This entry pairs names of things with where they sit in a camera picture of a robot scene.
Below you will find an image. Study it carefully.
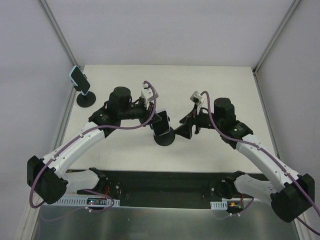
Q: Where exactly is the left aluminium frame post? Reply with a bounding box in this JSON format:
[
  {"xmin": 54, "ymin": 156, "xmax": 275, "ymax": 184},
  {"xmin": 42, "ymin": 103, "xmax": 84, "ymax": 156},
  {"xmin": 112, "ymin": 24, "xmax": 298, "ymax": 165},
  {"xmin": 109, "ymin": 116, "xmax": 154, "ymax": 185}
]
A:
[{"xmin": 37, "ymin": 0, "xmax": 84, "ymax": 70}]

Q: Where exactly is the black phone stand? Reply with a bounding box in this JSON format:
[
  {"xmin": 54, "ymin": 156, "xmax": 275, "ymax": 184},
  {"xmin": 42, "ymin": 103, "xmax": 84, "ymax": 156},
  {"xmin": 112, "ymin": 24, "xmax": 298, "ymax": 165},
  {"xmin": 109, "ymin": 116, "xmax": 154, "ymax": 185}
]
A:
[{"xmin": 74, "ymin": 74, "xmax": 96, "ymax": 108}]

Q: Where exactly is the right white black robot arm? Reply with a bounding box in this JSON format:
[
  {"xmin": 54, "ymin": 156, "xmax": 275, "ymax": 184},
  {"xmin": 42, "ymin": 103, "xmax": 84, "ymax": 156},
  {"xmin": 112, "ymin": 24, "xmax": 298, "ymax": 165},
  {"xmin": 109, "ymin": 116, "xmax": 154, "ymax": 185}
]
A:
[{"xmin": 175, "ymin": 91, "xmax": 319, "ymax": 223}]

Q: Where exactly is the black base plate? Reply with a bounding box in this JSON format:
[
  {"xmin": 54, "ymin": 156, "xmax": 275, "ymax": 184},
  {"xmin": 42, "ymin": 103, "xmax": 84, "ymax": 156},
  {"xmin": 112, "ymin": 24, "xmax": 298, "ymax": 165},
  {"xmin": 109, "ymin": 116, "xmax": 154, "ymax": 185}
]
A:
[{"xmin": 90, "ymin": 170, "xmax": 244, "ymax": 209}]

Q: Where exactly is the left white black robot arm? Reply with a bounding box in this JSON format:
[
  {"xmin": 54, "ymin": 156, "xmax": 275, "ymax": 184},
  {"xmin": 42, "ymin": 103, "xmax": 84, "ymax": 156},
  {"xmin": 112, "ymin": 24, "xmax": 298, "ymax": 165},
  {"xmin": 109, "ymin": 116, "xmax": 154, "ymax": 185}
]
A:
[{"xmin": 26, "ymin": 81, "xmax": 161, "ymax": 209}]

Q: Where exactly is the white cable duct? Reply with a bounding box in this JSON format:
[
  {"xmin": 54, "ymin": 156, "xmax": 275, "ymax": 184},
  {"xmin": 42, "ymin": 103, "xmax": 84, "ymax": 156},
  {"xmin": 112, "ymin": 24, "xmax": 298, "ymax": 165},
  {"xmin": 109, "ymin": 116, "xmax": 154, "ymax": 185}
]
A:
[
  {"xmin": 52, "ymin": 196, "xmax": 120, "ymax": 208},
  {"xmin": 210, "ymin": 200, "xmax": 228, "ymax": 211}
]

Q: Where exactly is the phone with light blue case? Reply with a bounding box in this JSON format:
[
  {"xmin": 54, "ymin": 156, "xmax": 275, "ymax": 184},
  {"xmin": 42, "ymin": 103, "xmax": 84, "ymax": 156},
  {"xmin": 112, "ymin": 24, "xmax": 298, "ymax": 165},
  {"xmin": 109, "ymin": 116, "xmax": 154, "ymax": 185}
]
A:
[{"xmin": 69, "ymin": 65, "xmax": 91, "ymax": 96}]

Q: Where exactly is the right aluminium frame rail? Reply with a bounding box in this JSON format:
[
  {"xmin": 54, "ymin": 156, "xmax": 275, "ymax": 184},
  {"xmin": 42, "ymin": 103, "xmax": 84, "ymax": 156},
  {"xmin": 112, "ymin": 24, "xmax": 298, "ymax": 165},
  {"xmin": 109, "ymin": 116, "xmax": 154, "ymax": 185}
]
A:
[{"xmin": 252, "ymin": 72, "xmax": 284, "ymax": 161}]

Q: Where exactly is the black phone stand corner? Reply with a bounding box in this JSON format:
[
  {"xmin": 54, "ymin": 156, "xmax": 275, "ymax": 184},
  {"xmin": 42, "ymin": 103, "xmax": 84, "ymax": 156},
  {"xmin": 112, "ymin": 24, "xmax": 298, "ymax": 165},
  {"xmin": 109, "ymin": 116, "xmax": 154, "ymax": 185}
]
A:
[{"xmin": 153, "ymin": 127, "xmax": 176, "ymax": 147}]

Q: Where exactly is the left white cable duct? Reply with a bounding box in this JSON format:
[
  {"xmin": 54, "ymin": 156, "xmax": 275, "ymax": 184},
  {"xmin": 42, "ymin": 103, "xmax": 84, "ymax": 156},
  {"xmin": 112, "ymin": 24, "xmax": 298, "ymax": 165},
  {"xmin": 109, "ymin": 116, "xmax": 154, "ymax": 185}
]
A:
[{"xmin": 52, "ymin": 196, "xmax": 120, "ymax": 208}]

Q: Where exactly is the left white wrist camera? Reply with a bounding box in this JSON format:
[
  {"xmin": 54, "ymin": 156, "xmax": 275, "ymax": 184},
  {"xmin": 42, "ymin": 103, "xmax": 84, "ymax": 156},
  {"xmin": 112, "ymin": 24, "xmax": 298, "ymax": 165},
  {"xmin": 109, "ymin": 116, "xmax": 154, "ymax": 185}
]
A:
[{"xmin": 140, "ymin": 83, "xmax": 159, "ymax": 109}]

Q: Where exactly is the right white cable duct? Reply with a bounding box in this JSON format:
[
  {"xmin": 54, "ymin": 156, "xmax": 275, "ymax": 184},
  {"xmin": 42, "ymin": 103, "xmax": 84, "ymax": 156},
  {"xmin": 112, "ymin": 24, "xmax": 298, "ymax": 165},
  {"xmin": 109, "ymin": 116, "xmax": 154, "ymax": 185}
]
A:
[{"xmin": 210, "ymin": 200, "xmax": 228, "ymax": 211}]

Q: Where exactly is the aluminium frame rail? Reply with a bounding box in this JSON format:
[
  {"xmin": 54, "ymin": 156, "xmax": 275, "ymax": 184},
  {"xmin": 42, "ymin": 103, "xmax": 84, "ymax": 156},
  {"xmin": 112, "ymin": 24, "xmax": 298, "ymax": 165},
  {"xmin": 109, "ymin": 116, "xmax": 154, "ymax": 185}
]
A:
[
  {"xmin": 252, "ymin": 72, "xmax": 284, "ymax": 161},
  {"xmin": 51, "ymin": 73, "xmax": 77, "ymax": 151}
]

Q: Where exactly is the aluminium frame post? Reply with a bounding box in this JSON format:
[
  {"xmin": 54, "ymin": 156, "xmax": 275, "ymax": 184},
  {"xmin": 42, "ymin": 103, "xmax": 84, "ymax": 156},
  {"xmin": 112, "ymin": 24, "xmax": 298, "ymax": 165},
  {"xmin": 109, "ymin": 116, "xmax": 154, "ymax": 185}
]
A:
[
  {"xmin": 252, "ymin": 0, "xmax": 303, "ymax": 76},
  {"xmin": 37, "ymin": 0, "xmax": 84, "ymax": 70}
]

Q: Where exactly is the left aluminium frame rail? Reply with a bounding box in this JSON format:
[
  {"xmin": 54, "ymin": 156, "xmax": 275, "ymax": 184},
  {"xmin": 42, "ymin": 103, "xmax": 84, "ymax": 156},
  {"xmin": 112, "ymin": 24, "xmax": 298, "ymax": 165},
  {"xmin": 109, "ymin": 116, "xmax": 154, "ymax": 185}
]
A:
[{"xmin": 51, "ymin": 73, "xmax": 77, "ymax": 151}]

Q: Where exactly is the phone with lilac case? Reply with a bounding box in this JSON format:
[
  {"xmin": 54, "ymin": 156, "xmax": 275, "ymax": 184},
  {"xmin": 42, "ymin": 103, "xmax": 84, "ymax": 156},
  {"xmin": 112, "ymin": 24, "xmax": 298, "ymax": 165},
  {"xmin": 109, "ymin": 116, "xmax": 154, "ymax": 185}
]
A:
[{"xmin": 151, "ymin": 109, "xmax": 170, "ymax": 137}]

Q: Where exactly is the right aluminium frame post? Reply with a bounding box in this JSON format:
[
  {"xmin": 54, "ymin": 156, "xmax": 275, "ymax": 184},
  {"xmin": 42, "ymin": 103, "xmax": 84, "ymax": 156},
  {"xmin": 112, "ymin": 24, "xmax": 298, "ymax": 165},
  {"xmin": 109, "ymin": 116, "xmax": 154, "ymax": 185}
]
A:
[{"xmin": 252, "ymin": 0, "xmax": 303, "ymax": 76}]

